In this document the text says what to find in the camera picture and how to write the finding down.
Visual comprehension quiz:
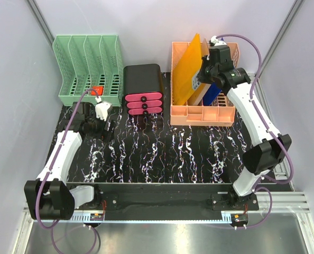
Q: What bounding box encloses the blue folder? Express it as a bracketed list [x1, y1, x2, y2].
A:
[202, 83, 221, 106]

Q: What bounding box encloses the pink folder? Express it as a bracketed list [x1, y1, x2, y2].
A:
[188, 39, 211, 106]

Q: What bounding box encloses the yellow folder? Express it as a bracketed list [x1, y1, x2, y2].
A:
[172, 33, 202, 105]

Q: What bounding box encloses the pink bottom drawer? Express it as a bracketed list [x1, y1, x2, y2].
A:
[128, 107, 163, 115]

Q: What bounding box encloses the pink drawer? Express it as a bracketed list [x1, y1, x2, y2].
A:
[126, 100, 162, 110]
[124, 92, 163, 102]
[128, 107, 163, 115]

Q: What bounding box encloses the orange file organizer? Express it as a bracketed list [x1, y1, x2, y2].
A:
[170, 42, 239, 127]

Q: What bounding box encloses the pink top drawer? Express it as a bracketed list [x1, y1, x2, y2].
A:
[124, 92, 163, 102]

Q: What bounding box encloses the black drawer cabinet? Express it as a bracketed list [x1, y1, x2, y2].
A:
[124, 63, 164, 112]

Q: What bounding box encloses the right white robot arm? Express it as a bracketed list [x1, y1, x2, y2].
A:
[197, 42, 292, 210]

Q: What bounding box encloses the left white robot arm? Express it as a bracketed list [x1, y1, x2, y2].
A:
[24, 99, 115, 221]

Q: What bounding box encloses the black marble desk mat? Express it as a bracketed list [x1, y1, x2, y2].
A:
[68, 72, 252, 183]

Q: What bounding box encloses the red square eraser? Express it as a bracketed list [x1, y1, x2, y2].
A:
[91, 86, 104, 96]

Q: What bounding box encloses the green file organizer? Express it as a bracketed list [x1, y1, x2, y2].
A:
[52, 35, 124, 107]

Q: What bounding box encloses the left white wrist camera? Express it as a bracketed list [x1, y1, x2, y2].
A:
[95, 97, 113, 121]

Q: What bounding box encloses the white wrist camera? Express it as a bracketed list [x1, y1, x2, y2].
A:
[95, 97, 113, 121]
[209, 36, 227, 47]

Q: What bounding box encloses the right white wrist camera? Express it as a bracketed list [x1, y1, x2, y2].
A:
[209, 36, 227, 47]

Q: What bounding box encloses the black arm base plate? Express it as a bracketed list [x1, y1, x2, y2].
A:
[83, 191, 259, 211]

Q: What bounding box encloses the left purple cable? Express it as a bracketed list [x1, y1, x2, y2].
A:
[34, 88, 102, 251]

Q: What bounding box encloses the purple cable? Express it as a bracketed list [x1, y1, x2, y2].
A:
[212, 33, 294, 229]
[34, 88, 102, 251]

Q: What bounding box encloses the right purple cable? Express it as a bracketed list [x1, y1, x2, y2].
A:
[212, 33, 294, 229]

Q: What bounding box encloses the aluminium frame rail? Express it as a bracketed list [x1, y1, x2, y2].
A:
[23, 192, 311, 212]

